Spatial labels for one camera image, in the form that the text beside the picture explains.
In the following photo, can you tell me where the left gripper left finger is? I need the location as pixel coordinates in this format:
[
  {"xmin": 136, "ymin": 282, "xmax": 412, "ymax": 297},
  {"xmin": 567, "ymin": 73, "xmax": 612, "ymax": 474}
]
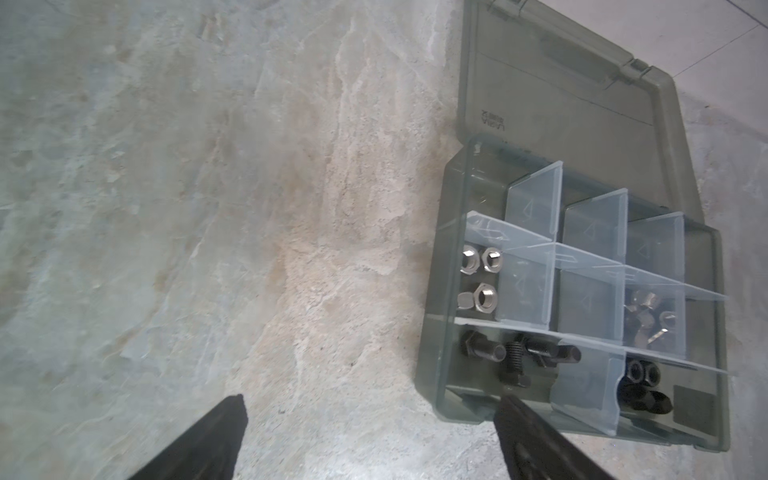
[{"xmin": 130, "ymin": 394, "xmax": 248, "ymax": 480}]

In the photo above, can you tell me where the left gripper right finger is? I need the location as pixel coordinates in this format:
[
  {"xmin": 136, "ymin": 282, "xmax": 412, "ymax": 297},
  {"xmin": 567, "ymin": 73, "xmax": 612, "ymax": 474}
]
[{"xmin": 493, "ymin": 395, "xmax": 613, "ymax": 479}]

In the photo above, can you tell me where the black bolt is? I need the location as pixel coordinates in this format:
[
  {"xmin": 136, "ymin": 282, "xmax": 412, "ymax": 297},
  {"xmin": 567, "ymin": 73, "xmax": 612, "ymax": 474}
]
[
  {"xmin": 499, "ymin": 340, "xmax": 531, "ymax": 388},
  {"xmin": 459, "ymin": 330, "xmax": 507, "ymax": 363},
  {"xmin": 524, "ymin": 338, "xmax": 582, "ymax": 369}
]

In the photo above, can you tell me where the grey plastic organizer box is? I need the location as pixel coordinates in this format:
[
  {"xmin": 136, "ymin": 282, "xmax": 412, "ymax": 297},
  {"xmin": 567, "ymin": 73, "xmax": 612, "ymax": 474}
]
[{"xmin": 415, "ymin": 1, "xmax": 730, "ymax": 452}]

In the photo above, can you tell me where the black nut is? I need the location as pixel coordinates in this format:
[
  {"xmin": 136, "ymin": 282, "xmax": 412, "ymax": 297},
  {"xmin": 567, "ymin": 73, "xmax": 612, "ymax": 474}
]
[
  {"xmin": 649, "ymin": 391, "xmax": 673, "ymax": 415},
  {"xmin": 625, "ymin": 358, "xmax": 645, "ymax": 384},
  {"xmin": 617, "ymin": 384, "xmax": 655, "ymax": 412},
  {"xmin": 642, "ymin": 361, "xmax": 661, "ymax": 388}
]

